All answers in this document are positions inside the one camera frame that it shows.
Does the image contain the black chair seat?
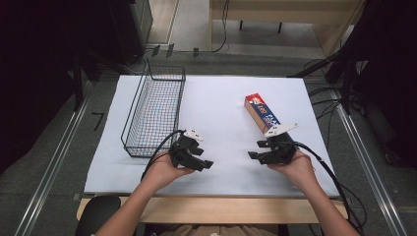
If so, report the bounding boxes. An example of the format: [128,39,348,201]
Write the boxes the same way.
[74,195,122,236]

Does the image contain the dark curtain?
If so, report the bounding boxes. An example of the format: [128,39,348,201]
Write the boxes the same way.
[328,0,417,170]
[0,0,137,175]

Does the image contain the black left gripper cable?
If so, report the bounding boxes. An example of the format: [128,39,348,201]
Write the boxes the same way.
[140,129,187,182]

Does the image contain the person's right hand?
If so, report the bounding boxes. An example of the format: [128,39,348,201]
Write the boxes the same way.
[267,149,319,192]

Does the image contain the black wire basket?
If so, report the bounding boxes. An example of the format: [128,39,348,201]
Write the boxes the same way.
[120,58,187,158]

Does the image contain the person's left hand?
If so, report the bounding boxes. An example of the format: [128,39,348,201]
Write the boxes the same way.
[141,150,196,192]

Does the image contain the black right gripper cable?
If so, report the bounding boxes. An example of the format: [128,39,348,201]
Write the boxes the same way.
[284,140,367,236]

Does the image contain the black stand leg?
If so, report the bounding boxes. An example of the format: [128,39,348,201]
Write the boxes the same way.
[286,52,345,79]

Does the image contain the metal floor rail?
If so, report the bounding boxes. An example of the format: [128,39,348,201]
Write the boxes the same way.
[328,88,409,236]
[13,82,94,236]

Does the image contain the wooden table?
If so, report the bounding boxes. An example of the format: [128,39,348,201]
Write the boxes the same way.
[76,195,349,225]

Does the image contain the orange and blue toothpaste box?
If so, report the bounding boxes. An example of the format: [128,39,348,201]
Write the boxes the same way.
[244,92,297,143]

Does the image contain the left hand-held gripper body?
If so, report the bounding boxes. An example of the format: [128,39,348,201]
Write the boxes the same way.
[168,128,205,168]

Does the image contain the white table sheet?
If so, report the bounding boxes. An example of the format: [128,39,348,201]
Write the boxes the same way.
[84,75,341,199]

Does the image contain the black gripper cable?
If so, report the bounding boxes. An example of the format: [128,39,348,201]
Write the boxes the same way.
[284,140,367,236]
[140,129,187,182]

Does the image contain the light wooden bench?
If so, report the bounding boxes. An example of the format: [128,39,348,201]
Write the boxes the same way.
[208,0,367,57]

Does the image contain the black floor cables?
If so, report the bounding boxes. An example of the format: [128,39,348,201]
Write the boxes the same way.
[303,58,348,151]

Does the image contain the black hanging cable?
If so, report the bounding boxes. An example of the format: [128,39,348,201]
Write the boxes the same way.
[210,0,230,54]

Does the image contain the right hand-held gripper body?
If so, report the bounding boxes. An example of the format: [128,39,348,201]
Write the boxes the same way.
[264,122,300,166]

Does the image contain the dark cabinet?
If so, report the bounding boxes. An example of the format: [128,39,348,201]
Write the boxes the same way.
[106,0,154,67]

